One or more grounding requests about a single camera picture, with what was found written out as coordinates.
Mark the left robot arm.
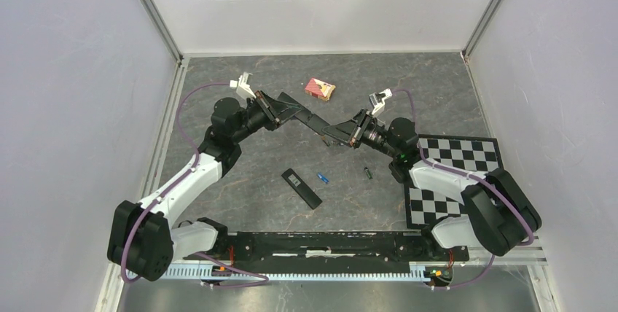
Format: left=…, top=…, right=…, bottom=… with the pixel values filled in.
left=107, top=91, right=304, bottom=283

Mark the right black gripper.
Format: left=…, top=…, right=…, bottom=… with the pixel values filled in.
left=322, top=108, right=399, bottom=159

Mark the red white small box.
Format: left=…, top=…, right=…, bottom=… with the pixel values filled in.
left=304, top=78, right=336, bottom=101

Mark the aluminium corner post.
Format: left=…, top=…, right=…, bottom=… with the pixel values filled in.
left=140, top=0, right=183, bottom=63
left=461, top=0, right=502, bottom=63

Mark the right aluminium corner post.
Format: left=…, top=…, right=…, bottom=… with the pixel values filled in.
left=461, top=0, right=502, bottom=63

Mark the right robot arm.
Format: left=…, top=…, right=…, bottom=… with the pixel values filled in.
left=322, top=109, right=541, bottom=260

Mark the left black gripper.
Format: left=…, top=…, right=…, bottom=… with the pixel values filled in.
left=232, top=90, right=302, bottom=144

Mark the white slotted cable duct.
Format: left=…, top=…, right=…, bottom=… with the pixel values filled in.
left=159, top=262, right=436, bottom=282

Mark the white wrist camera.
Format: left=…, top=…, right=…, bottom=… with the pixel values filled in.
left=369, top=88, right=393, bottom=117
left=229, top=71, right=256, bottom=100

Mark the checkerboard calibration board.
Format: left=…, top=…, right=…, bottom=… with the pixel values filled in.
left=404, top=135, right=503, bottom=230

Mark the left aluminium corner post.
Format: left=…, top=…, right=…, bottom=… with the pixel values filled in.
left=140, top=0, right=183, bottom=63

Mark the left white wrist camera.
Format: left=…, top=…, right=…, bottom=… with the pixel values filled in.
left=229, top=71, right=256, bottom=100

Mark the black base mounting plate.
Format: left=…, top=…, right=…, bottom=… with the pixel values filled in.
left=208, top=231, right=469, bottom=274

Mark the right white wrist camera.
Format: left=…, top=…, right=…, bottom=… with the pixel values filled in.
left=369, top=88, right=393, bottom=117

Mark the black remote control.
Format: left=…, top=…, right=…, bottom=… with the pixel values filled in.
left=294, top=107, right=330, bottom=137
left=281, top=168, right=322, bottom=210

